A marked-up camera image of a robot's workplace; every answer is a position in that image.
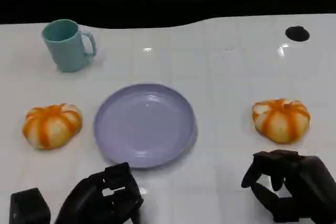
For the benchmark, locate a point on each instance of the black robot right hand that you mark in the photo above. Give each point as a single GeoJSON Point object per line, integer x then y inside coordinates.
{"type": "Point", "coordinates": [309, 182]}

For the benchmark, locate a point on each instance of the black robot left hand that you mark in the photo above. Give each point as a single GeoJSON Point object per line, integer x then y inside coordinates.
{"type": "Point", "coordinates": [86, 200]}

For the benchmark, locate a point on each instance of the orange white toy bread roll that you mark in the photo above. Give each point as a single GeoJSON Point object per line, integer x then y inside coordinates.
{"type": "Point", "coordinates": [51, 127]}
{"type": "Point", "coordinates": [281, 121]}

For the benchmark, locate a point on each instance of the lilac plate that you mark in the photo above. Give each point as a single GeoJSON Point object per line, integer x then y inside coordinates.
{"type": "Point", "coordinates": [145, 127]}

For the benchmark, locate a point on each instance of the pale green mug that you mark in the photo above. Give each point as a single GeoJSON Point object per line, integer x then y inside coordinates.
{"type": "Point", "coordinates": [67, 48]}

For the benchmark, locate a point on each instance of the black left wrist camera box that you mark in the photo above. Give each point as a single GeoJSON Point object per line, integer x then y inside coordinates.
{"type": "Point", "coordinates": [29, 207]}

